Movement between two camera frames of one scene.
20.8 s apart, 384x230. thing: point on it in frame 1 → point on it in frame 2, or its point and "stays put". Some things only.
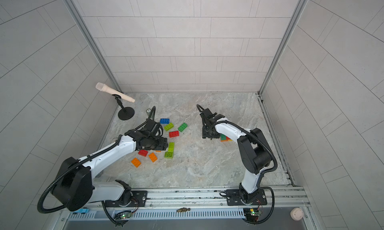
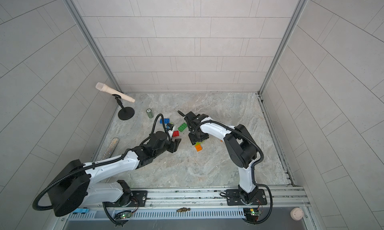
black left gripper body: [157, 144] → [167, 146]
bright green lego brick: [183, 127] stays put
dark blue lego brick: [164, 121] stays put
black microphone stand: [126, 113] stays put
